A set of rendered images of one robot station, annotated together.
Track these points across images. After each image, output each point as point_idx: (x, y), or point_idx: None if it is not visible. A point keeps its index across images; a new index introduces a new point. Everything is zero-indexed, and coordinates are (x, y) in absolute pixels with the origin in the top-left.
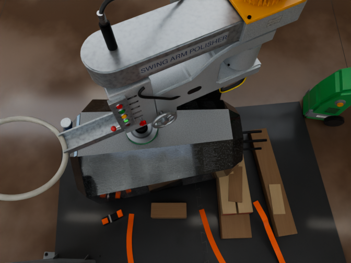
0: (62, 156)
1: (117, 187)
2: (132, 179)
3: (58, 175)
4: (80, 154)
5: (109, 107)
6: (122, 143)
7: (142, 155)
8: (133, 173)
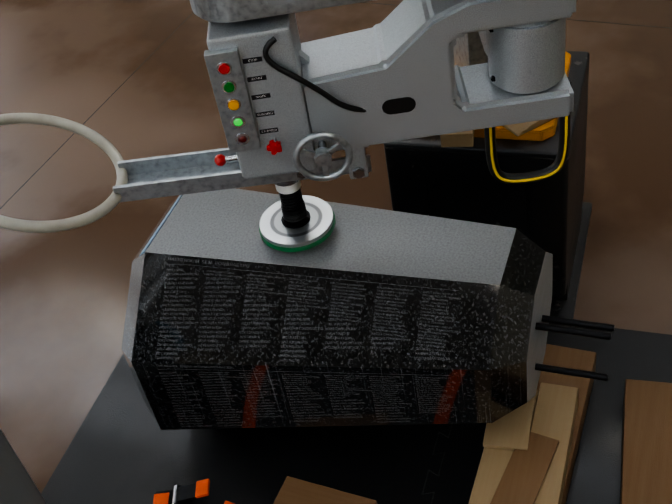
0: (108, 197)
1: (203, 351)
2: (241, 340)
3: (83, 216)
4: (153, 249)
5: None
6: (246, 246)
7: (278, 281)
8: (248, 324)
